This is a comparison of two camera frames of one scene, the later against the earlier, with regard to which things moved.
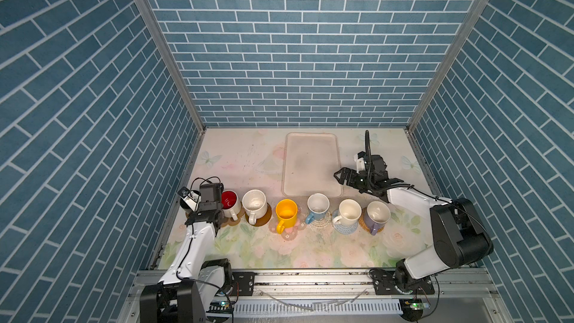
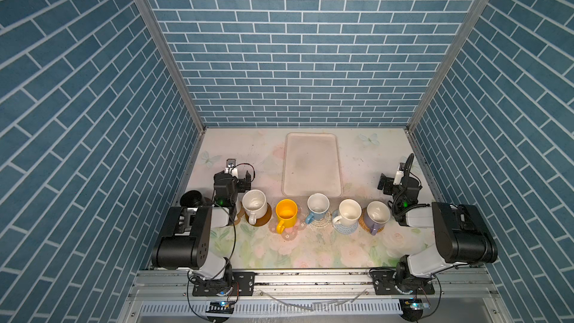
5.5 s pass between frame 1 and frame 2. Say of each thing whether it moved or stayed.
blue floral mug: stayed
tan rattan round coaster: stayed
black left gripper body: moved
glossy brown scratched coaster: stayed
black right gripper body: moved
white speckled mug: stayed
